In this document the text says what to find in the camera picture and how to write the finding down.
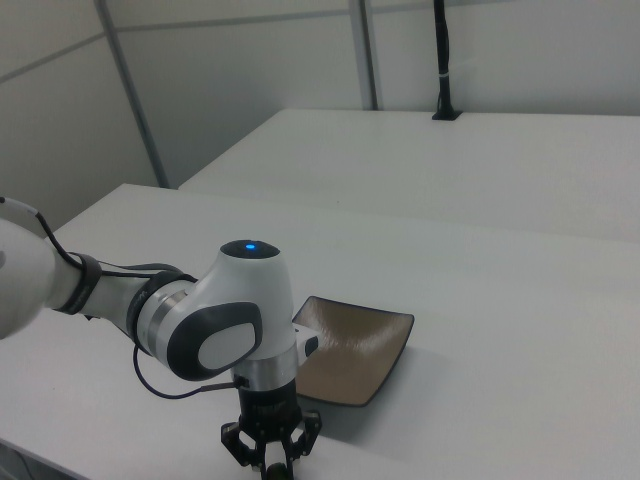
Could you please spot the square brown ceramic plate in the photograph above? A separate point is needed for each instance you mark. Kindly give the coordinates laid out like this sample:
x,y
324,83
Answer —
x,y
357,345

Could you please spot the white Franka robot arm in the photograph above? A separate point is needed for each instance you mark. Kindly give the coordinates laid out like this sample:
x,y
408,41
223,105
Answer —
x,y
250,285

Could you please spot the grey metal partition post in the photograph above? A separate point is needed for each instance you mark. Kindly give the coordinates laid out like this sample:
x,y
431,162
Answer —
x,y
132,95
367,55

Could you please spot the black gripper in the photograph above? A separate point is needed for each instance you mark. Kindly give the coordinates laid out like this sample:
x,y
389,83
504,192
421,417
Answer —
x,y
269,410

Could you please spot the white folding table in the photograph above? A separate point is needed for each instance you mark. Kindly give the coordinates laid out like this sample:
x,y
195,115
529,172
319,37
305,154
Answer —
x,y
425,160

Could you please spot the black camera pole with base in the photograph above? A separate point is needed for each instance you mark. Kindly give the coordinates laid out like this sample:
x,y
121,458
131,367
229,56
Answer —
x,y
443,60

